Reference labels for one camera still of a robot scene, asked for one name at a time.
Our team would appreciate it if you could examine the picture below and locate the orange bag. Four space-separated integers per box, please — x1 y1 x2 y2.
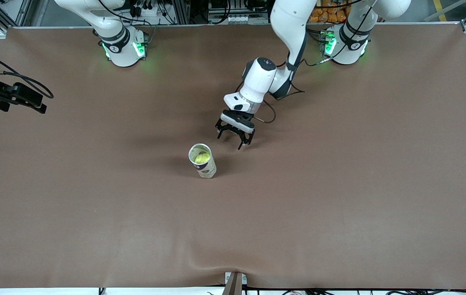
309 0 350 23

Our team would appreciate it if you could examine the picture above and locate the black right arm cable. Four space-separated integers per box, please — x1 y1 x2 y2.
0 0 154 100

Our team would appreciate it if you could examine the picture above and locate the white power strip with plugs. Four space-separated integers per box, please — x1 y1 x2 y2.
129 0 168 17

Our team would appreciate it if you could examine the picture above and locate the aluminium upright profile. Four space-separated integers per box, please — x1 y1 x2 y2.
174 0 190 25

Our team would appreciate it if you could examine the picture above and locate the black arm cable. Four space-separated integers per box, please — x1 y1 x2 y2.
0 0 154 100
253 0 379 124

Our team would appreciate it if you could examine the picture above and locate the clear blue-label tennis ball can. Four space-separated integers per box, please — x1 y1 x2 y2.
188 143 217 179

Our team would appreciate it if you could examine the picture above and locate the silver table edge rail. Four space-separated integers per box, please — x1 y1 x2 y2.
7 23 465 29

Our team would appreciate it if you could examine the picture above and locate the brown table mat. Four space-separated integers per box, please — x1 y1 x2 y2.
0 24 466 290

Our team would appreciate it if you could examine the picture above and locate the brown post with bracket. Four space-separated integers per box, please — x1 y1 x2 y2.
223 272 248 295

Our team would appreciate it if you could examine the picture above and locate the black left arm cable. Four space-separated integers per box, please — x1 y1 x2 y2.
253 0 379 124

